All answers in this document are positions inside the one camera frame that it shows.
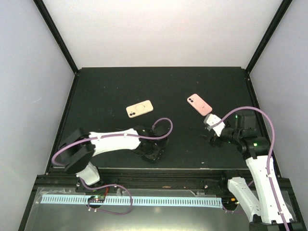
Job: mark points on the beige cased phone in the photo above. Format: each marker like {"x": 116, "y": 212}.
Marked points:
{"x": 139, "y": 109}

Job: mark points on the right black frame post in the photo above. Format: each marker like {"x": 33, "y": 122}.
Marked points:
{"x": 281, "y": 11}

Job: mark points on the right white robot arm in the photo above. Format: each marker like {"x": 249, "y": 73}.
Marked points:
{"x": 266, "y": 209}

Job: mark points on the black frame post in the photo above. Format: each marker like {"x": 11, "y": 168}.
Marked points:
{"x": 40, "y": 5}
{"x": 281, "y": 11}

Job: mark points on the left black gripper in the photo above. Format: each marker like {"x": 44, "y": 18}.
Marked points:
{"x": 155, "y": 156}

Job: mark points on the pink cased phone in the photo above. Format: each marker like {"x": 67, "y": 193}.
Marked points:
{"x": 199, "y": 104}

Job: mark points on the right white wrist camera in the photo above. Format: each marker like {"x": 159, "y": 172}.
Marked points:
{"x": 213, "y": 122}

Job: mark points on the left black frame post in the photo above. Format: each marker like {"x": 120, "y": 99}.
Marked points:
{"x": 40, "y": 5}

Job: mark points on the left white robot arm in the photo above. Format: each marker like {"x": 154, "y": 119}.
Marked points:
{"x": 79, "y": 148}

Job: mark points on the small electronics board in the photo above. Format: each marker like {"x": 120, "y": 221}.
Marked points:
{"x": 96, "y": 199}

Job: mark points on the light blue slotted cable duct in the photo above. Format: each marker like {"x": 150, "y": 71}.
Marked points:
{"x": 211, "y": 202}

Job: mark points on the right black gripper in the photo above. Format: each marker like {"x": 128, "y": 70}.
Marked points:
{"x": 213, "y": 140}

